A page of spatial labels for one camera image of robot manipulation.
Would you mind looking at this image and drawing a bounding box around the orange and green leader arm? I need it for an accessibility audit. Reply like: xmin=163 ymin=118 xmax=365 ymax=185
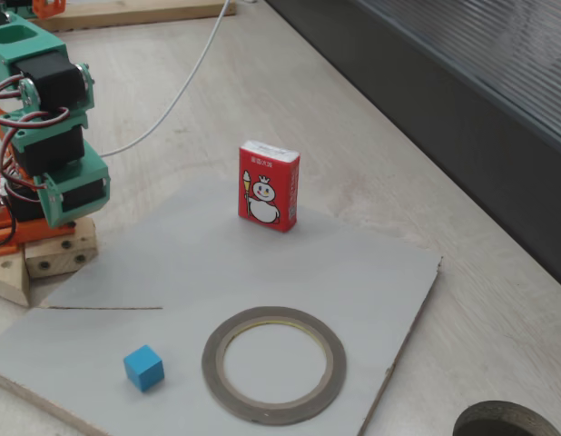
xmin=0 ymin=0 xmax=66 ymax=22

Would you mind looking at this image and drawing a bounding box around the red snowman box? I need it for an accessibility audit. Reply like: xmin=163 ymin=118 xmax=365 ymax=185
xmin=237 ymin=139 xmax=302 ymax=234

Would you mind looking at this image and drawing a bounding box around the blue cube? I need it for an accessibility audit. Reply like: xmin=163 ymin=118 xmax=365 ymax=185
xmin=123 ymin=343 xmax=165 ymax=393

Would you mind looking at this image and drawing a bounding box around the wooden base block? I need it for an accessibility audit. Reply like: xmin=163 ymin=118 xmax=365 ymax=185
xmin=25 ymin=217 xmax=99 ymax=279

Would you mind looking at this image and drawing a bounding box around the wooden wedge piece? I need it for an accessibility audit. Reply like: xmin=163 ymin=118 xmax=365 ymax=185
xmin=0 ymin=252 xmax=31 ymax=308

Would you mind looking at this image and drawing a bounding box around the grey board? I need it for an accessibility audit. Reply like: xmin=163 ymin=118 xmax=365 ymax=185
xmin=0 ymin=174 xmax=444 ymax=436

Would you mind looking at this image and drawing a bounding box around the flat wooden plank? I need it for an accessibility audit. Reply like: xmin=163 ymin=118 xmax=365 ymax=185
xmin=24 ymin=0 xmax=237 ymax=34

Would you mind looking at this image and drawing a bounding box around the grey ribbed desk partition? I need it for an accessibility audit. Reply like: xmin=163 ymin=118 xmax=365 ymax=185
xmin=264 ymin=0 xmax=561 ymax=294

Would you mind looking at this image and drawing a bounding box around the white USB cable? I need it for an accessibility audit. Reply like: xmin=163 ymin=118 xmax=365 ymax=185
xmin=101 ymin=0 xmax=231 ymax=159

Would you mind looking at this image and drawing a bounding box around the grey tape ring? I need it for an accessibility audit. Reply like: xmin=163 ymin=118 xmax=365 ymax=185
xmin=201 ymin=305 xmax=348 ymax=427

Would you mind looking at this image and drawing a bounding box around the round table cable hole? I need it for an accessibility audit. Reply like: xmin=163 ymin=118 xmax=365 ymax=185
xmin=451 ymin=400 xmax=561 ymax=436

